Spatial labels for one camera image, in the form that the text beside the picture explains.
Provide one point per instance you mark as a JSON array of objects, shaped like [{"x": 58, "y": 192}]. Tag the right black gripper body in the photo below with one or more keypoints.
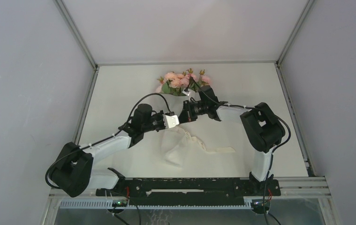
[{"x": 198, "y": 108}]

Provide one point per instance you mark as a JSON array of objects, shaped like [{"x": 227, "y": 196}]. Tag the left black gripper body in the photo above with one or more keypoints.
[{"x": 156, "y": 123}]

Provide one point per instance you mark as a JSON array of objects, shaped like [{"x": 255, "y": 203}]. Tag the translucent white wrapping paper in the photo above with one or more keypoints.
[{"x": 174, "y": 148}]

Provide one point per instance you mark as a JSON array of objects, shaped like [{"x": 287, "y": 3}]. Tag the pink fake flower stem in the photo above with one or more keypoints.
[
  {"x": 203, "y": 78},
  {"x": 172, "y": 84},
  {"x": 189, "y": 80}
]

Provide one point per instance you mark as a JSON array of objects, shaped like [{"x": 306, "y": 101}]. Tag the cream printed ribbon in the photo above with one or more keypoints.
[{"x": 194, "y": 140}]

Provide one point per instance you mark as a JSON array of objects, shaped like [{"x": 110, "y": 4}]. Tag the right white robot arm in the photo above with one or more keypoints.
[{"x": 264, "y": 129}]

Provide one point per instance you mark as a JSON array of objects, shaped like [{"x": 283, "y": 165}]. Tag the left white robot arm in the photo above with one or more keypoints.
[{"x": 73, "y": 170}]

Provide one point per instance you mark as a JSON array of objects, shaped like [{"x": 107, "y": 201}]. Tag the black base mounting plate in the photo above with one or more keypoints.
[{"x": 196, "y": 191}]

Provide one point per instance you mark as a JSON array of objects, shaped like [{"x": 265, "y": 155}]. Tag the left controller board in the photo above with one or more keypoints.
[{"x": 121, "y": 203}]

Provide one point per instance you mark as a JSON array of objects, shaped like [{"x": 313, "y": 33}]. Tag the controller board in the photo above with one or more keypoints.
[
  {"x": 121, "y": 203},
  {"x": 257, "y": 204}
]

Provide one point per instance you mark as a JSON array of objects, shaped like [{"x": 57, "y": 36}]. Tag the right controller board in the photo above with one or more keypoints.
[{"x": 257, "y": 204}]

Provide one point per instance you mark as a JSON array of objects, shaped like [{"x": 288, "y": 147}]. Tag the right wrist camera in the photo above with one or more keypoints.
[{"x": 189, "y": 93}]

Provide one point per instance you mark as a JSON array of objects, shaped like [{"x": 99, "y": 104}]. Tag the white slotted cable duct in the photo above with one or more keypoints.
[{"x": 107, "y": 204}]

